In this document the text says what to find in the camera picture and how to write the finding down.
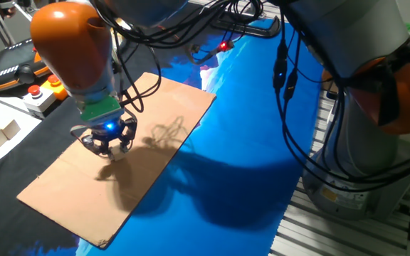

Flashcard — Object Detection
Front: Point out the person hand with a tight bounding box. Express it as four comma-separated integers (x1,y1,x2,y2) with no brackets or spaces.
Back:
0,5,17,19

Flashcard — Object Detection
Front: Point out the white board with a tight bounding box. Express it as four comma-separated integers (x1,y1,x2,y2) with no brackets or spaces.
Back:
0,102,43,176

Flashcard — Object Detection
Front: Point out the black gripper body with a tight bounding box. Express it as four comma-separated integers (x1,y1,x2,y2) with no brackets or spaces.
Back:
90,119,130,145

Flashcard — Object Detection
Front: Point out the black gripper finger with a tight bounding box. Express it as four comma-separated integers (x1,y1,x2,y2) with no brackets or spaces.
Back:
119,118,138,152
82,134,112,157

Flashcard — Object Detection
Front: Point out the green adapter plate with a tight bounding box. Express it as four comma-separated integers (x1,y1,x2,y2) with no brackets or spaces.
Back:
80,95,125,124

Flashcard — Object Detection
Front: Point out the yellow box red mushroom button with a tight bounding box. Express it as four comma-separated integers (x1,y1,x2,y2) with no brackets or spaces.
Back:
40,73,69,102

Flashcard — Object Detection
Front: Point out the grey box red mushroom button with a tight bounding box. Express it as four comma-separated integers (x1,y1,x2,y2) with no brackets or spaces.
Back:
22,84,57,114

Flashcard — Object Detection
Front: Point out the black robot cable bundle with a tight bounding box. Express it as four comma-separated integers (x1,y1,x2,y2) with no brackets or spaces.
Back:
90,0,410,195

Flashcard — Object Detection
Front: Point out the black orange teach pendant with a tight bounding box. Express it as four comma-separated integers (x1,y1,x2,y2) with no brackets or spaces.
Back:
0,38,51,94

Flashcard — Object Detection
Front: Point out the blue black printed cloth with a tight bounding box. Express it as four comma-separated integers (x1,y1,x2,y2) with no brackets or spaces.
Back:
0,14,329,256

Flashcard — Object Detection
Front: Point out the black C-clamp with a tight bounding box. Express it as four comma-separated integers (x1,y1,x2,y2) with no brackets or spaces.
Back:
210,10,283,39

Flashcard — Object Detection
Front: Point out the brown cardboard sheet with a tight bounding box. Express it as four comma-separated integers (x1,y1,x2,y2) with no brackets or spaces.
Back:
16,72,217,249

